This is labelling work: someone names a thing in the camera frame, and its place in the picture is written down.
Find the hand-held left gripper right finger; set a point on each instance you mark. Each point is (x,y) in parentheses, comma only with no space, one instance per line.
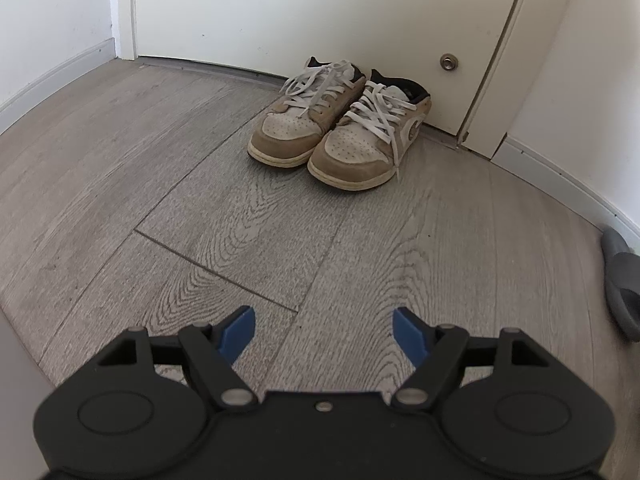
(410,337)

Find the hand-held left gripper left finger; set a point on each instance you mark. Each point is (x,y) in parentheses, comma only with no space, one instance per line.
(237,332)

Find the tan and white sneaker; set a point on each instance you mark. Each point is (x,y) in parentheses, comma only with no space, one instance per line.
(355,150)
(287,130)

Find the grey slide sandal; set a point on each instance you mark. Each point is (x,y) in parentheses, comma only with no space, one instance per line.
(625,280)

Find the white baseboard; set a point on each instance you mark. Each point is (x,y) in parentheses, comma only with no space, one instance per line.
(50,85)
(565,180)

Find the metal door threshold strip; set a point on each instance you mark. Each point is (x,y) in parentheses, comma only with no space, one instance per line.
(210,69)

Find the round metal door stop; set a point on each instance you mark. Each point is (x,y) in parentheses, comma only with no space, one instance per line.
(448,62)

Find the white door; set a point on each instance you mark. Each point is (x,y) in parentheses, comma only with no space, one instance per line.
(300,10)

